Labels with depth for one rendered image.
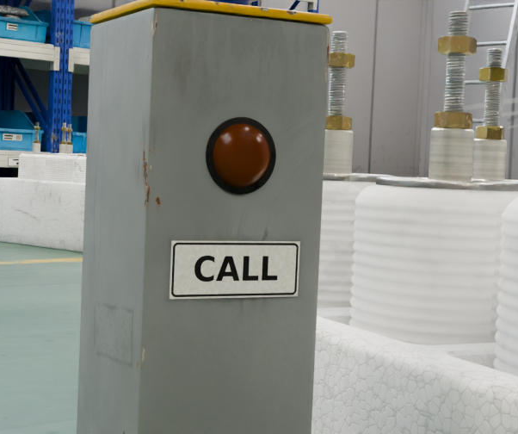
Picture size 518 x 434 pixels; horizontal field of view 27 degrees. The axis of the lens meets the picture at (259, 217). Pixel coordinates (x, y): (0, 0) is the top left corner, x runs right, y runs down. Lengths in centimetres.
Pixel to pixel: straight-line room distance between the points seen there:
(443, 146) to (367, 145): 767
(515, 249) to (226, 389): 14
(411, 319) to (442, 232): 4
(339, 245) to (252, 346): 24
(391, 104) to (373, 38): 54
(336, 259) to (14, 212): 249
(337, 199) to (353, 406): 16
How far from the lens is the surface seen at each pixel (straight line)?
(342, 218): 61
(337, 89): 66
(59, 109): 554
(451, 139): 55
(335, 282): 62
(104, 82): 41
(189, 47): 37
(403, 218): 52
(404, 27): 856
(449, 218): 52
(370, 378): 48
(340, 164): 65
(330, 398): 51
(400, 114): 851
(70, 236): 289
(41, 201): 298
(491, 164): 72
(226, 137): 37
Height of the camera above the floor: 26
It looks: 3 degrees down
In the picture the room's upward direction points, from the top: 2 degrees clockwise
